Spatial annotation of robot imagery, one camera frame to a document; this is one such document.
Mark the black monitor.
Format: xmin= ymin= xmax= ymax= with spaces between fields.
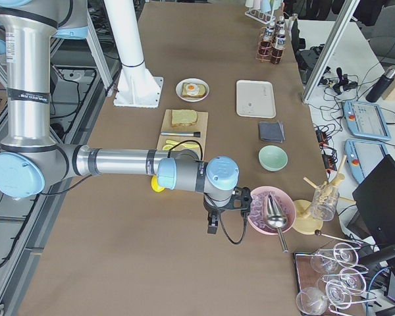
xmin=353 ymin=155 xmax=395 ymax=244

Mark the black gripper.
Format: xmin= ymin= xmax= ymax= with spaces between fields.
xmin=203 ymin=186 xmax=252 ymax=234

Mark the aluminium frame post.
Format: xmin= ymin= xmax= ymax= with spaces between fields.
xmin=302 ymin=0 xmax=359 ymax=104

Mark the wine glass tray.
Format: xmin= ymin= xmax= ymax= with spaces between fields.
xmin=292 ymin=252 xmax=329 ymax=303

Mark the white wire cup rack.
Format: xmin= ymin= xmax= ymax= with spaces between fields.
xmin=245 ymin=0 xmax=283 ymax=25

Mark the yellow plastic knife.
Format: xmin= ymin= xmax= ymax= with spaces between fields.
xmin=162 ymin=140 xmax=199 ymax=151

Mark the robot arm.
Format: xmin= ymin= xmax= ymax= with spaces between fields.
xmin=0 ymin=1 xmax=88 ymax=65
xmin=0 ymin=1 xmax=251 ymax=234

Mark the pink ice bowl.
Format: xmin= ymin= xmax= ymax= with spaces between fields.
xmin=248 ymin=186 xmax=296 ymax=235

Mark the blue teach pendant far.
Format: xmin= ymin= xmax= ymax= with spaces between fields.
xmin=342 ymin=101 xmax=391 ymax=141

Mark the copper wire bottle rack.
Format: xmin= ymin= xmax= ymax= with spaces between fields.
xmin=256 ymin=33 xmax=278 ymax=62

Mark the wooden cup stand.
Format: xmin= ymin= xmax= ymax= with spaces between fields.
xmin=292 ymin=155 xmax=355 ymax=234

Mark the black thermos bottle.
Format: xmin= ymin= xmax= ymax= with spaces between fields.
xmin=365 ymin=66 xmax=395 ymax=103

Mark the steel ice scoop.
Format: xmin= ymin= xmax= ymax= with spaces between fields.
xmin=266 ymin=194 xmax=288 ymax=253

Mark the bread slice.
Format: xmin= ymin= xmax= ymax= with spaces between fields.
xmin=171 ymin=109 xmax=198 ymax=127
xmin=181 ymin=82 xmax=207 ymax=99

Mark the cream rabbit tray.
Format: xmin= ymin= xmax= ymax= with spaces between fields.
xmin=236 ymin=80 xmax=276 ymax=119

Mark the grey folded cloth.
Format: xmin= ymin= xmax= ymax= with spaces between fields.
xmin=259 ymin=121 xmax=285 ymax=143

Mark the blue teach pendant near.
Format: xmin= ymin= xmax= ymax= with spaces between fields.
xmin=344 ymin=139 xmax=388 ymax=184

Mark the steel muddler black tip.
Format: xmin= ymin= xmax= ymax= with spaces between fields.
xmin=160 ymin=131 xmax=201 ymax=138

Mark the black camera wrist cable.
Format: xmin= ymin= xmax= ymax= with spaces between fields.
xmin=167 ymin=144 xmax=248 ymax=246

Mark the wooden cutting board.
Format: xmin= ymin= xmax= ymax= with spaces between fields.
xmin=156 ymin=109 xmax=209 ymax=152

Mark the half lemon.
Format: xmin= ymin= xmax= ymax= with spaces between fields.
xmin=151 ymin=176 xmax=165 ymax=192

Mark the green bowl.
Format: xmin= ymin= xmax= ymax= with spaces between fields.
xmin=258 ymin=145 xmax=288 ymax=172

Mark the blue teach pendant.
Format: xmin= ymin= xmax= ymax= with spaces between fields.
xmin=344 ymin=139 xmax=388 ymax=184
xmin=342 ymin=101 xmax=391 ymax=141

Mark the white round plate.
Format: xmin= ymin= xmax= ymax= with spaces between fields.
xmin=175 ymin=78 xmax=210 ymax=102

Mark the glass jar on stand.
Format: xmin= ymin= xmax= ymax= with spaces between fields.
xmin=308 ymin=184 xmax=340 ymax=221

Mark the fried egg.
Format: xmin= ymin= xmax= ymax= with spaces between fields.
xmin=184 ymin=84 xmax=199 ymax=96

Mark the tea bottle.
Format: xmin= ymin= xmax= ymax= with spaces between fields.
xmin=271 ymin=30 xmax=286 ymax=65
xmin=275 ymin=16 xmax=285 ymax=33
xmin=261 ymin=22 xmax=275 ymax=49

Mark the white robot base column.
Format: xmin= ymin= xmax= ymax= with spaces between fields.
xmin=105 ymin=0 xmax=163 ymax=109

